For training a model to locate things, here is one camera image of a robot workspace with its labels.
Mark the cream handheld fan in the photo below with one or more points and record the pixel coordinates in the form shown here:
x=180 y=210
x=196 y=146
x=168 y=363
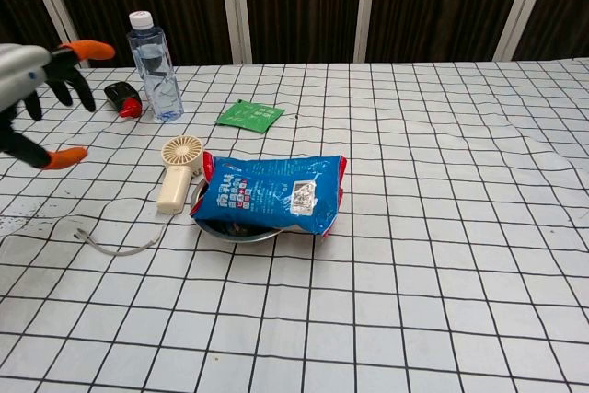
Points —
x=172 y=190

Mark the white black checkered tablecloth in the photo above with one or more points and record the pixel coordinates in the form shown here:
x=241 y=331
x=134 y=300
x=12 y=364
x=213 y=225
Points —
x=414 y=250

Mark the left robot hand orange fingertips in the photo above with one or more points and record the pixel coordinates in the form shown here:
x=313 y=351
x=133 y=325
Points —
x=23 y=71

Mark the green sachet packet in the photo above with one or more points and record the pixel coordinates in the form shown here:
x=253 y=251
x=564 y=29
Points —
x=248 y=116

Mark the black and red small device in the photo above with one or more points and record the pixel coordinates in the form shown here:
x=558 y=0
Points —
x=118 y=91

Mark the white frame post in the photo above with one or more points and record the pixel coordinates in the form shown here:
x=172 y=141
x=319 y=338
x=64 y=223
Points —
x=55 y=6
x=235 y=6
x=368 y=6
x=522 y=6

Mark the metal bowl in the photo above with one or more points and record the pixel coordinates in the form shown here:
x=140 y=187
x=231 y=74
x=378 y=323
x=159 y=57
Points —
x=241 y=238

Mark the blue snack bag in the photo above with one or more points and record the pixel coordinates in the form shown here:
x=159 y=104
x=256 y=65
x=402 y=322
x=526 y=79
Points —
x=267 y=190

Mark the clear plastic water bottle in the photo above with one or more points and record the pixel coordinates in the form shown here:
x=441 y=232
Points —
x=156 y=80

